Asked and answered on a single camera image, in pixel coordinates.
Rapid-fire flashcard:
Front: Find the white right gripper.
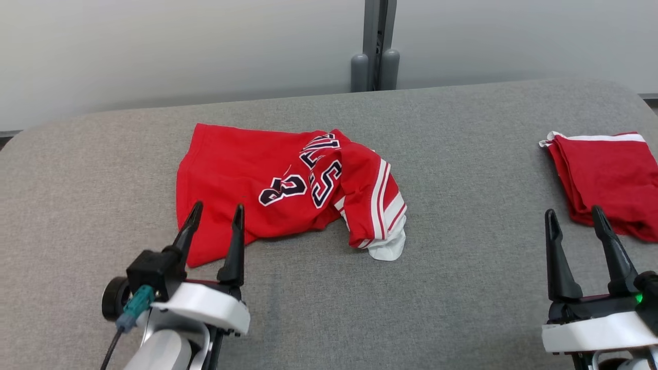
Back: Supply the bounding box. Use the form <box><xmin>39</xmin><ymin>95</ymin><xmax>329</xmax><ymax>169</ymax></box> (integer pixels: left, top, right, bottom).
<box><xmin>542</xmin><ymin>205</ymin><xmax>658</xmax><ymax>355</ymax></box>

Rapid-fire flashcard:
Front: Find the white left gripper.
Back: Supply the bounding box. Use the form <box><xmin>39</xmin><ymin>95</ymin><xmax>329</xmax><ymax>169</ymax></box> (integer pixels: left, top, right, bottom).
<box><xmin>150</xmin><ymin>201</ymin><xmax>251</xmax><ymax>338</ymax></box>

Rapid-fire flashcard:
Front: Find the red shorts white trim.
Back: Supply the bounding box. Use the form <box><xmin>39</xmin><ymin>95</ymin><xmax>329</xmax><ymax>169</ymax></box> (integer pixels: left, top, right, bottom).
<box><xmin>539</xmin><ymin>131</ymin><xmax>658</xmax><ymax>243</ymax></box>

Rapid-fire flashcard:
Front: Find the left camera cable teal connector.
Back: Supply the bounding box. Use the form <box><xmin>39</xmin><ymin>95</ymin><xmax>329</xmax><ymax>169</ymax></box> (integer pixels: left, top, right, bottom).
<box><xmin>100</xmin><ymin>285</ymin><xmax>156</xmax><ymax>370</ymax></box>

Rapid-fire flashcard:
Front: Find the grey partition post double foot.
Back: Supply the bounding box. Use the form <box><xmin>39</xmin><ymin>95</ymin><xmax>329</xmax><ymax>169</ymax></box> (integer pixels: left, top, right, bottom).
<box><xmin>351</xmin><ymin>0</ymin><xmax>400</xmax><ymax>92</ymax></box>

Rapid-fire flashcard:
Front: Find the red basketball jersey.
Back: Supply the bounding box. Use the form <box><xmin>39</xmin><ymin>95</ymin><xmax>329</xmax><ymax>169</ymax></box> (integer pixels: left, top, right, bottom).
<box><xmin>176</xmin><ymin>123</ymin><xmax>408</xmax><ymax>269</ymax></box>

